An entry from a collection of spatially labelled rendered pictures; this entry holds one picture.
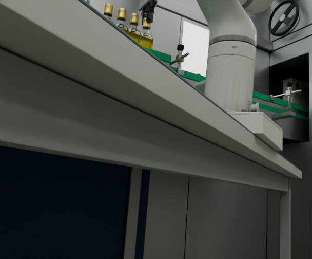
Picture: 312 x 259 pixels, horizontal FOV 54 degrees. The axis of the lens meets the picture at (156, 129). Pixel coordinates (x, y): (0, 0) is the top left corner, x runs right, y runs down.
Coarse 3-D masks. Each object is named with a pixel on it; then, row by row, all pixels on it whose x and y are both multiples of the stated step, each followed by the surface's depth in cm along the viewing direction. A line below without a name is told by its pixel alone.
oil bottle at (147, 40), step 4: (144, 32) 129; (144, 36) 128; (148, 36) 129; (144, 40) 128; (148, 40) 129; (152, 40) 130; (144, 44) 128; (148, 44) 129; (152, 44) 130; (152, 48) 130
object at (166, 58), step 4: (148, 48) 115; (152, 52) 116; (156, 52) 117; (160, 52) 118; (156, 56) 117; (160, 56) 118; (164, 56) 118; (168, 56) 119; (164, 60) 118; (168, 60) 119; (168, 64) 119
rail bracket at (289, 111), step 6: (288, 84) 150; (288, 90) 149; (300, 90) 145; (270, 96) 159; (276, 96) 156; (282, 96) 154; (288, 96) 149; (288, 102) 149; (288, 108) 148; (276, 114) 153; (282, 114) 149; (288, 114) 146; (294, 114) 147; (276, 120) 156
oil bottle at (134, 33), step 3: (129, 30) 126; (132, 30) 126; (135, 30) 127; (138, 30) 128; (129, 33) 125; (132, 33) 126; (135, 33) 126; (138, 33) 127; (132, 36) 125; (135, 36) 126; (138, 36) 127; (135, 39) 126; (138, 39) 127; (138, 42) 126
